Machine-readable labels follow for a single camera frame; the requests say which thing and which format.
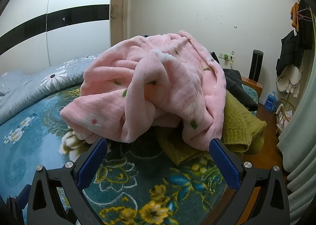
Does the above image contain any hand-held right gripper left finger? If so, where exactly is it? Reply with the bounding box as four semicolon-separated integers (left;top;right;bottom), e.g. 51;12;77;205
26;138;108;225

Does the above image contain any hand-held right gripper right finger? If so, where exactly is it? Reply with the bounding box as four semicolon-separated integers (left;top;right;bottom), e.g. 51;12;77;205
209;138;290;225

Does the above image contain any pink fleece floral garment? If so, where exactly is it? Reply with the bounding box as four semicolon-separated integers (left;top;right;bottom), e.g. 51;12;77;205
60;30;227;151

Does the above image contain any olive green knit sweater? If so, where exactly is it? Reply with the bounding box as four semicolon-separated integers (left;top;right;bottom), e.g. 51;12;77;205
155;91;267;166

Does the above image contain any teal floral bed blanket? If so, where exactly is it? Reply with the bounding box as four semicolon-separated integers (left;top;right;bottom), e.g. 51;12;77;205
0;87;247;225

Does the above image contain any blue detergent bottle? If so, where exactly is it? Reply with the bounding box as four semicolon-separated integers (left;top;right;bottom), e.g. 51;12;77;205
264;90;278;112

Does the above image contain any black garment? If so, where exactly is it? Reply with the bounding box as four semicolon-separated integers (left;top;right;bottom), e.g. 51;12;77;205
210;52;259;112

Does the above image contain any pale green curtain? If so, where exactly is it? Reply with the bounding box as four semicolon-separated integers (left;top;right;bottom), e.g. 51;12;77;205
276;50;316;213

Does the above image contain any grey floral quilt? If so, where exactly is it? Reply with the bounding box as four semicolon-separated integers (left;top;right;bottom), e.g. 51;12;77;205
0;54;102;125

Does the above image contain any black tower appliance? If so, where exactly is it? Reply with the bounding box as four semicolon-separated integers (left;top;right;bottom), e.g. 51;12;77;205
248;49;264;81

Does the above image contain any white hanging garment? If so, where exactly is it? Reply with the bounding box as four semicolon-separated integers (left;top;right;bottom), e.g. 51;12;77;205
276;65;302;97

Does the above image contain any black hanging jacket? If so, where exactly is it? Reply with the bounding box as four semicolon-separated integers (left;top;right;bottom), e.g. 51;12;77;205
275;0;314;77

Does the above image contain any beige door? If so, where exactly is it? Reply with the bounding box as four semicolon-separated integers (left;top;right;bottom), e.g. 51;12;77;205
110;0;129;48

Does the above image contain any orange hanging garment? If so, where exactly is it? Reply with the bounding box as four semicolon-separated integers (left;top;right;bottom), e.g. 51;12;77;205
290;2;300;31

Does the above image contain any wall power socket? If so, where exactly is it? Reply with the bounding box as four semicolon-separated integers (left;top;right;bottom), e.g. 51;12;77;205
218;51;235;63

